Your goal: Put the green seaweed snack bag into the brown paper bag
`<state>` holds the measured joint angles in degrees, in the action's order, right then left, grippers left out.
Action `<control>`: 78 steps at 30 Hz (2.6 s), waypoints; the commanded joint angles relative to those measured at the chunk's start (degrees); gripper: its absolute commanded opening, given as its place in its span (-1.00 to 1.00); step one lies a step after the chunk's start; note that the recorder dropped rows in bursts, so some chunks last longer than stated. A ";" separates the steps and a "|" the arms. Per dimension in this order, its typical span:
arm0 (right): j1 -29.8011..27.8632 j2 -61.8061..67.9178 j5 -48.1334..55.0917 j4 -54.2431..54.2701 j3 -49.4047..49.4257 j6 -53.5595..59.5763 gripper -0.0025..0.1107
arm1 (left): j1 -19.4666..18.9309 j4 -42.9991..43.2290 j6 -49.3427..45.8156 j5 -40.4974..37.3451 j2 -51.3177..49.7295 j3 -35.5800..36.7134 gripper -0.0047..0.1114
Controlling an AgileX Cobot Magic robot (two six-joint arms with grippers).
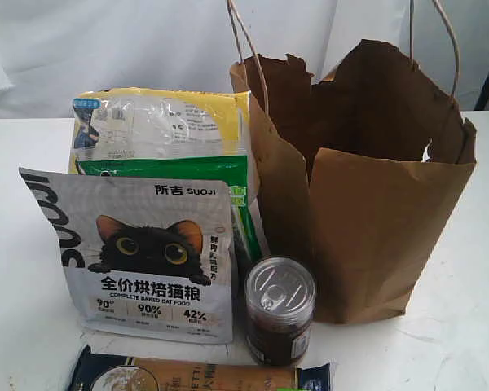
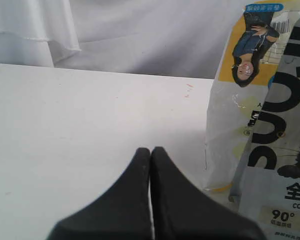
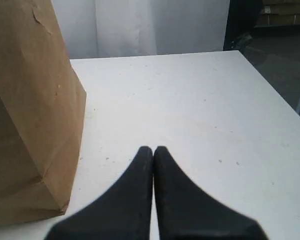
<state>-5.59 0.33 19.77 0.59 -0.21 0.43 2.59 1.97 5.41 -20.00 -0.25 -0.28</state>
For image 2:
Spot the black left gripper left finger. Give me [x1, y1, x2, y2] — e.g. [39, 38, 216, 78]
[48, 147, 153, 240]

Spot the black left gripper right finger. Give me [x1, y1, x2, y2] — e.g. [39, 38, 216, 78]
[150, 147, 263, 240]

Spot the grey cat food bag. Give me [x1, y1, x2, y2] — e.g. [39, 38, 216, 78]
[229, 19, 300, 240]

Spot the yellow clear snack packet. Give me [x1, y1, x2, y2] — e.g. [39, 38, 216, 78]
[203, 0, 300, 192]

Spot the white backdrop cloth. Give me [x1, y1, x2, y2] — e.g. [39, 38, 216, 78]
[0, 0, 248, 79]

